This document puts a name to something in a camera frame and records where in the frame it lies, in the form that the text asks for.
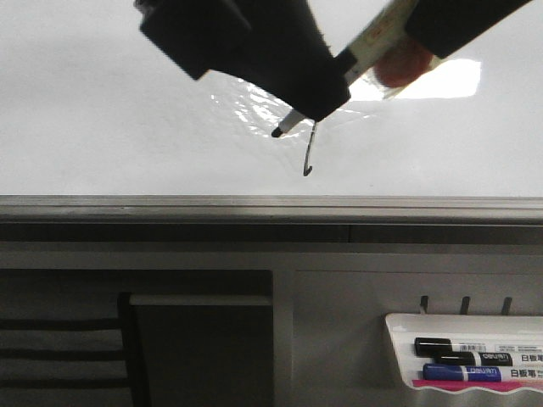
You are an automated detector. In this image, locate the grey aluminium whiteboard frame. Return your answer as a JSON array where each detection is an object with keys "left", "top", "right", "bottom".
[{"left": 1, "top": 195, "right": 542, "bottom": 245}]

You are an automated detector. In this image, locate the right black wall hook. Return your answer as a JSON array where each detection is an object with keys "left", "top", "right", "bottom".
[{"left": 501, "top": 297, "right": 512, "bottom": 316}]

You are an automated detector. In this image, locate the white whiteboard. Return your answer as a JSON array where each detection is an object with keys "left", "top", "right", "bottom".
[{"left": 1, "top": 1, "right": 542, "bottom": 197}]

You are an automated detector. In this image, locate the black capped marker middle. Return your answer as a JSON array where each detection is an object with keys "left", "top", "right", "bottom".
[{"left": 434, "top": 351, "right": 542, "bottom": 367}]

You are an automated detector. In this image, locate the white plastic marker tray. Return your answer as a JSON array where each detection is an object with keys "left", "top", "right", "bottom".
[{"left": 385, "top": 314, "right": 542, "bottom": 406}]

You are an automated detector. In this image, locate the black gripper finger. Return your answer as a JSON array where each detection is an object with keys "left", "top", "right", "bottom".
[
  {"left": 405, "top": 0, "right": 529, "bottom": 59},
  {"left": 134, "top": 0, "right": 350, "bottom": 121}
]

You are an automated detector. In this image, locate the white whiteboard marker pen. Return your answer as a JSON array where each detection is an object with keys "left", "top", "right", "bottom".
[{"left": 270, "top": 1, "right": 434, "bottom": 137}]

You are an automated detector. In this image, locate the left black wall hook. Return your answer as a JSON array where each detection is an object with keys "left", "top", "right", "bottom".
[{"left": 419, "top": 295, "right": 429, "bottom": 315}]

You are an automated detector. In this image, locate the black slatted chair back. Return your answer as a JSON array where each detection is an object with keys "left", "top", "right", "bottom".
[{"left": 1, "top": 293, "right": 152, "bottom": 406}]

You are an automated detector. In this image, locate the middle black wall hook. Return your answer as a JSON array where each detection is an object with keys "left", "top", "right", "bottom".
[{"left": 459, "top": 296, "right": 471, "bottom": 315}]

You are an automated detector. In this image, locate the black capped marker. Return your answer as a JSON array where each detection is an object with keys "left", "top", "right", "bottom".
[
  {"left": 414, "top": 337, "right": 542, "bottom": 356},
  {"left": 434, "top": 351, "right": 542, "bottom": 367}
]

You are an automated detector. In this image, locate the dark cabinet panel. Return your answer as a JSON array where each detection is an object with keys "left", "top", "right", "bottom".
[{"left": 130, "top": 294, "right": 274, "bottom": 406}]

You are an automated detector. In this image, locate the black wall hook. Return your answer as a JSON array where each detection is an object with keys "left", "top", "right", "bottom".
[
  {"left": 459, "top": 296, "right": 471, "bottom": 315},
  {"left": 419, "top": 295, "right": 429, "bottom": 315},
  {"left": 501, "top": 297, "right": 512, "bottom": 316}
]

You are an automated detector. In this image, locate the blue capped marker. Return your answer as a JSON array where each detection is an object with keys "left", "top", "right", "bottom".
[{"left": 423, "top": 364, "right": 542, "bottom": 382}]

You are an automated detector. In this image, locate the black capped marker top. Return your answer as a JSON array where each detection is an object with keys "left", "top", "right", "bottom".
[{"left": 414, "top": 337, "right": 542, "bottom": 356}]

